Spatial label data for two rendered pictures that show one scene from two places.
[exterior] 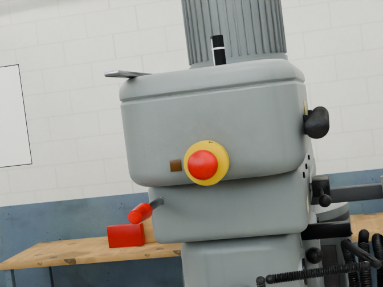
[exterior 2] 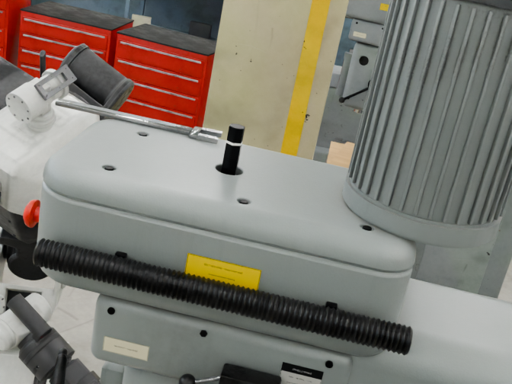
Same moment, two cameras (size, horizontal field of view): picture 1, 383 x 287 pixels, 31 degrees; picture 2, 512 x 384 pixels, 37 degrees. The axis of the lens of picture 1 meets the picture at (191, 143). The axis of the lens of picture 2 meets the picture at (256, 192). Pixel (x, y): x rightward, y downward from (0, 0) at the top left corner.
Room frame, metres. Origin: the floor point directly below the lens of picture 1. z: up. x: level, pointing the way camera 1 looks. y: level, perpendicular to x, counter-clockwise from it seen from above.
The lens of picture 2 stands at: (1.07, -1.00, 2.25)
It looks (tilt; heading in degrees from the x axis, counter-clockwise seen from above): 22 degrees down; 83
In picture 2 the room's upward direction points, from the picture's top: 11 degrees clockwise
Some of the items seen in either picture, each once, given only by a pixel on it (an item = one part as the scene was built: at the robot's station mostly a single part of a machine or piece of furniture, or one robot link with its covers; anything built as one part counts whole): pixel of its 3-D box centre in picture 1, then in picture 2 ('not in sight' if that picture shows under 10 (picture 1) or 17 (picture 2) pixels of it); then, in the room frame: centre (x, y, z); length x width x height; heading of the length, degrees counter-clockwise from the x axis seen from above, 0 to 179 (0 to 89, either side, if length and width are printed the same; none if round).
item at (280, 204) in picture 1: (239, 191); (233, 313); (1.19, -0.07, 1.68); 0.34 x 0.24 x 0.10; 168
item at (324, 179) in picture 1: (318, 191); (229, 382); (1.18, -0.21, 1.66); 0.12 x 0.04 x 0.04; 168
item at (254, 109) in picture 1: (227, 118); (229, 225); (1.16, -0.07, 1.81); 0.47 x 0.26 x 0.16; 168
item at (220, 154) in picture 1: (206, 162); not in sight; (0.92, -0.02, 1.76); 0.06 x 0.02 x 0.06; 78
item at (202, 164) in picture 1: (203, 164); (37, 214); (0.90, -0.01, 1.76); 0.04 x 0.03 x 0.04; 78
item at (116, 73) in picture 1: (135, 75); (138, 119); (1.02, 0.07, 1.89); 0.24 x 0.04 x 0.01; 169
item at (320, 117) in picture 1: (316, 119); (221, 294); (1.15, -0.21, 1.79); 0.45 x 0.04 x 0.04; 168
